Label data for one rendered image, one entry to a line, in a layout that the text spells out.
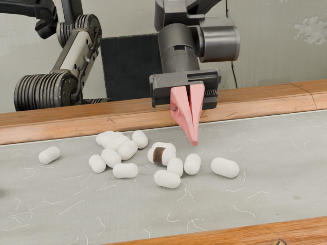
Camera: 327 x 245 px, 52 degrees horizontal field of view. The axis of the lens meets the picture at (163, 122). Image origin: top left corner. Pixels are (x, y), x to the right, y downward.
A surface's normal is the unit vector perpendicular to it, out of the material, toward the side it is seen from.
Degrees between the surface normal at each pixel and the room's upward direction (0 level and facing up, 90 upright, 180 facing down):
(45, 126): 45
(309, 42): 90
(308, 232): 0
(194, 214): 0
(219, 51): 103
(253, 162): 0
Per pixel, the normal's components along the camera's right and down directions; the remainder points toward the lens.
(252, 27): -0.01, 0.33
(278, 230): -0.08, -0.94
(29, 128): 0.00, -0.44
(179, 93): 0.03, -0.18
